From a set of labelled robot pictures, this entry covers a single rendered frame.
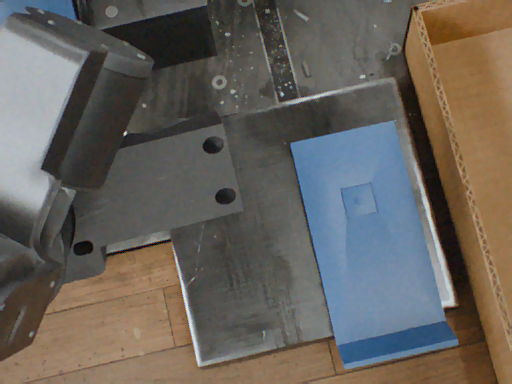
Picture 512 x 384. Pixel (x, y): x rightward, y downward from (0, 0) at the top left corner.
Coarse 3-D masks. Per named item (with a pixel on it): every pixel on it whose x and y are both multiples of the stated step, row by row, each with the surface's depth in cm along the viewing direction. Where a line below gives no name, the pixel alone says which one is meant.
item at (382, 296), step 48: (336, 144) 70; (384, 144) 70; (336, 192) 69; (384, 192) 69; (336, 240) 69; (384, 240) 68; (336, 288) 68; (384, 288) 68; (432, 288) 67; (336, 336) 67; (384, 336) 67; (432, 336) 65
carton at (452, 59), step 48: (480, 0) 68; (432, 48) 74; (480, 48) 73; (432, 96) 67; (480, 96) 73; (432, 144) 71; (480, 144) 72; (480, 192) 71; (480, 240) 63; (480, 288) 66
